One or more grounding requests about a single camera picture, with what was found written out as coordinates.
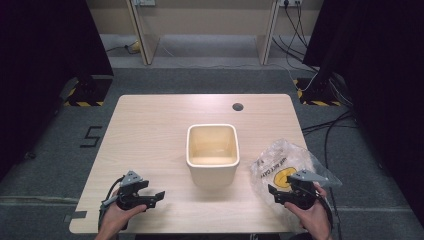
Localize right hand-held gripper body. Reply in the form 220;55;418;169
275;169;329;211

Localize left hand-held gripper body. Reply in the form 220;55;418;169
100;170;148;211

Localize clear plastic bag yellow print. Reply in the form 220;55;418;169
249;138;343;232

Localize cream square bin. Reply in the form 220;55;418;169
185;123;241;188

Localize person's left hand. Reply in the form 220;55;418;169
94;199;148;240

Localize person's right hand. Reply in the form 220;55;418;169
283;182;332;240

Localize grey tape strip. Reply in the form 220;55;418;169
63;210;88;223

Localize black stand base striped tape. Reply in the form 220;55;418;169
293;77;343;107
63;74;114;108

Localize black curtain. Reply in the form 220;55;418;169
0;0;115;181
302;0;424;228

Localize left hand-held gripper cable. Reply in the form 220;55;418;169
97;176;125;232

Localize hand-held gripper cable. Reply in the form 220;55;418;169
97;176;125;232
314;191;335;231

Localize right hand-held gripper cable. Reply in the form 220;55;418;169
314;191;335;231

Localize black floor cable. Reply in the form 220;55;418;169
301;110;355;133
323;114;342;240

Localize thin white cable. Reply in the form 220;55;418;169
266;61;320;93

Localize black power cable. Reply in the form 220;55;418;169
271;35;320;73
283;3;309;49

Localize thin black cable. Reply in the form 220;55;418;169
105;43;134;54

